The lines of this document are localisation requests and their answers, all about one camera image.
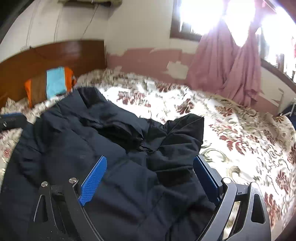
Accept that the dark navy jacket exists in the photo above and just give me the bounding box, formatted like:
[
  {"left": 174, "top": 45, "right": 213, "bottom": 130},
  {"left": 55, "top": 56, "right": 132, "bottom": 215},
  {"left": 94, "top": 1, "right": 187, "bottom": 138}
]
[{"left": 0, "top": 86, "right": 219, "bottom": 241}]

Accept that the wooden headboard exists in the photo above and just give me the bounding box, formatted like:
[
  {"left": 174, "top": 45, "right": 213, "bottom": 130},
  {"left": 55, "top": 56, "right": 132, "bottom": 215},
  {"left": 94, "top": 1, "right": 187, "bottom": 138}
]
[{"left": 0, "top": 40, "right": 106, "bottom": 109}]

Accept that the floral bedspread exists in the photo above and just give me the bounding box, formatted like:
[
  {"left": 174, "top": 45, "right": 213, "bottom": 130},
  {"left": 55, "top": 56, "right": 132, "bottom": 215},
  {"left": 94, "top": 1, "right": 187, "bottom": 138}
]
[{"left": 0, "top": 68, "right": 296, "bottom": 241}]

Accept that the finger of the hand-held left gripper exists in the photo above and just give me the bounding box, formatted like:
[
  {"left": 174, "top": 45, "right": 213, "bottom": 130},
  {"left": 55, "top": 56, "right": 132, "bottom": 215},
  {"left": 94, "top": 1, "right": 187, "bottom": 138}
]
[{"left": 0, "top": 112, "right": 26, "bottom": 131}]

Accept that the orange brown blue striped pillow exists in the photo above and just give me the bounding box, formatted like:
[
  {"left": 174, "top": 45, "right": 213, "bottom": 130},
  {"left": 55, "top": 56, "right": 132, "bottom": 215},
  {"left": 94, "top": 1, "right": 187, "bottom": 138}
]
[{"left": 25, "top": 66, "right": 77, "bottom": 108}]

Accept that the blue backpack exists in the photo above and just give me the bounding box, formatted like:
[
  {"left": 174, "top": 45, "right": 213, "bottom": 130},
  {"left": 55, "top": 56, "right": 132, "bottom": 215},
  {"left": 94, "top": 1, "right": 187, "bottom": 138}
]
[{"left": 279, "top": 104, "right": 296, "bottom": 118}]

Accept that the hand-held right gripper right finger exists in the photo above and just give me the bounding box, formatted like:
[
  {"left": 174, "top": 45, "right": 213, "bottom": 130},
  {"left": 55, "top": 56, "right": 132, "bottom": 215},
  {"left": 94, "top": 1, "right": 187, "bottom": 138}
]
[{"left": 193, "top": 155, "right": 271, "bottom": 241}]

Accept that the khaki cloth covered wall shelf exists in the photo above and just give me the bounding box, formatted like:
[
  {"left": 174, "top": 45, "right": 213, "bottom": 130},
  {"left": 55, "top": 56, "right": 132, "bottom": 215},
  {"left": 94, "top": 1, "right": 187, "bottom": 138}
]
[{"left": 58, "top": 0, "right": 122, "bottom": 6}]

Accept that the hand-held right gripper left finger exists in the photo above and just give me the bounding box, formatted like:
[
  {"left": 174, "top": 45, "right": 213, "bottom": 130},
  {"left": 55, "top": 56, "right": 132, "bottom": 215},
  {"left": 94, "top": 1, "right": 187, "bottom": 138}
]
[{"left": 26, "top": 156, "right": 108, "bottom": 241}]

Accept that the thin black cable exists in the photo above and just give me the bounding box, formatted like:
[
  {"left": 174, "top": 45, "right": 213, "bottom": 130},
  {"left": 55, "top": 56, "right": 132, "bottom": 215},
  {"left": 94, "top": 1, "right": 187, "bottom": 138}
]
[{"left": 80, "top": 5, "right": 98, "bottom": 40}]

